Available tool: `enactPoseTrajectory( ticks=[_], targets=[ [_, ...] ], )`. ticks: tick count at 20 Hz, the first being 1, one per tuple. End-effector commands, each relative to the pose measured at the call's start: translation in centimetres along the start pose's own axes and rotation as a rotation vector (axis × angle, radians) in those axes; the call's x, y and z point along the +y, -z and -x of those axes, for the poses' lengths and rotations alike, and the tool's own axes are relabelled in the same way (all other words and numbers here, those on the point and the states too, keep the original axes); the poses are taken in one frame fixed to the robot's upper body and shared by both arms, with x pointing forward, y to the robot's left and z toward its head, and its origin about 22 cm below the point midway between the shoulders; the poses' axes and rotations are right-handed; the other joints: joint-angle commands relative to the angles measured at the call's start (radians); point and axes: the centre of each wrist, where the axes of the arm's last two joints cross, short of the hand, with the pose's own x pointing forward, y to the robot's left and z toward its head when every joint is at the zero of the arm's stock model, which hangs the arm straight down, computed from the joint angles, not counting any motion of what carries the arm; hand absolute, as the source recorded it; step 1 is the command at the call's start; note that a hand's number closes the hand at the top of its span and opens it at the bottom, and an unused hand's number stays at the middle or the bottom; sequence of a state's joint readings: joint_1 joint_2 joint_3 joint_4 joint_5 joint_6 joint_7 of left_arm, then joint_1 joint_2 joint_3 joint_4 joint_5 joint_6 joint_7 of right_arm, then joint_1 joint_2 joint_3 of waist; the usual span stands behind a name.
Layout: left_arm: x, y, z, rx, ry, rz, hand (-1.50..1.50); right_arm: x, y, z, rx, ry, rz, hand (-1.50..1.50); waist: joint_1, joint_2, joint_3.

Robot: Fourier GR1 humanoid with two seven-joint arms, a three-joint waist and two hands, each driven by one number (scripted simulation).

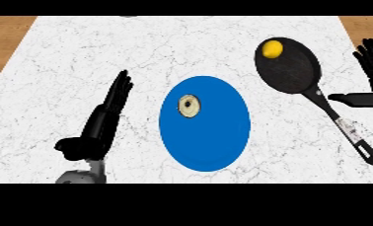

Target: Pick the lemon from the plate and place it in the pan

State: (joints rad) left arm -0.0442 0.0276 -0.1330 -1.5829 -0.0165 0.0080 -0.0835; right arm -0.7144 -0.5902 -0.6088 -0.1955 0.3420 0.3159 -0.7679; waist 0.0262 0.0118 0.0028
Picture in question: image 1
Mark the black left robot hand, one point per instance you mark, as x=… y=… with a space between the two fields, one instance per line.
x=99 y=128

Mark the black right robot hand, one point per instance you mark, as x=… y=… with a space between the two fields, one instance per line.
x=363 y=98

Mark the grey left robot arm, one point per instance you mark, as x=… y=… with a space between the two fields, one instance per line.
x=87 y=174

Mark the black frying pan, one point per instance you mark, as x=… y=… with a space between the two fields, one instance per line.
x=291 y=68

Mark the blue oval plate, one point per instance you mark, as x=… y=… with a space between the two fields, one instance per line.
x=205 y=123

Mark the yellow lemon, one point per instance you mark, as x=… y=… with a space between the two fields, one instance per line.
x=273 y=49

